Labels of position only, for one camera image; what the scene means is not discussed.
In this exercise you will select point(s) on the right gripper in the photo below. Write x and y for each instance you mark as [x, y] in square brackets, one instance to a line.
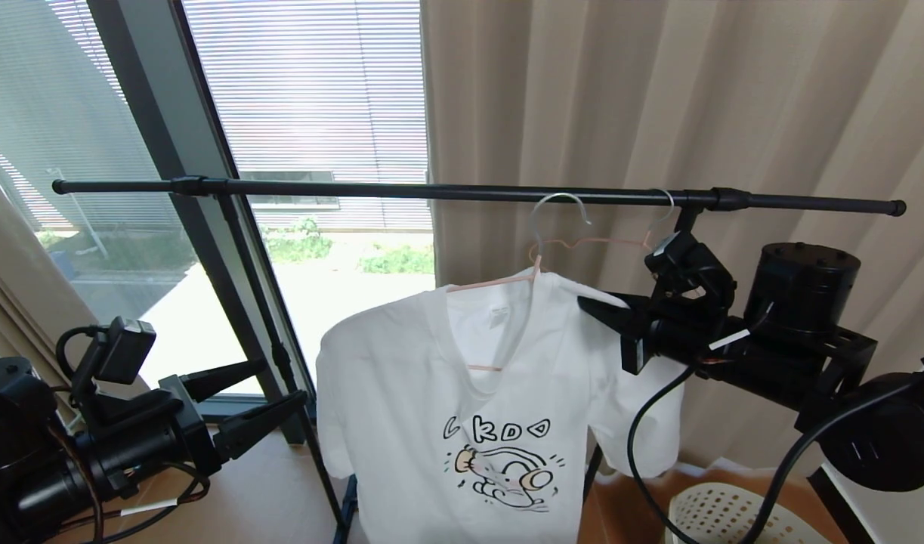
[673, 336]

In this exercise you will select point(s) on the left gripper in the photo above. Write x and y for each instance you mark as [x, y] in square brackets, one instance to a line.
[144, 446]

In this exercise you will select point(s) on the pink clothes hanger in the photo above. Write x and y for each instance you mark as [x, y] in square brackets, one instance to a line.
[669, 204]
[537, 264]

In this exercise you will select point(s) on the white t-shirt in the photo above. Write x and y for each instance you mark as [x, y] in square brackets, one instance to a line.
[416, 378]

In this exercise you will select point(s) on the white laundry basket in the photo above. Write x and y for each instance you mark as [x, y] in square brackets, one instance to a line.
[733, 514]

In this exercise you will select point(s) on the black clothes rack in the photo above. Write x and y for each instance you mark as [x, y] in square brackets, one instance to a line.
[356, 189]

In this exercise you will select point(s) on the beige curtain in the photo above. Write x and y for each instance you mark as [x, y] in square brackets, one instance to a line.
[620, 98]
[16, 302]

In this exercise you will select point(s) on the window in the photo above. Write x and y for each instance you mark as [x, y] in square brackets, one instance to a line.
[318, 91]

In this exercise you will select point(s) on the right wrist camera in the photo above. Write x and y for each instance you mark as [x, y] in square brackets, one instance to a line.
[688, 264]

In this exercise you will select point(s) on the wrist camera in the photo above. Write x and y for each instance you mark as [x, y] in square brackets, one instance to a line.
[122, 351]
[688, 264]

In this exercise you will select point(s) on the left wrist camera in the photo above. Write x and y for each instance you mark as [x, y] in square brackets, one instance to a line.
[122, 351]

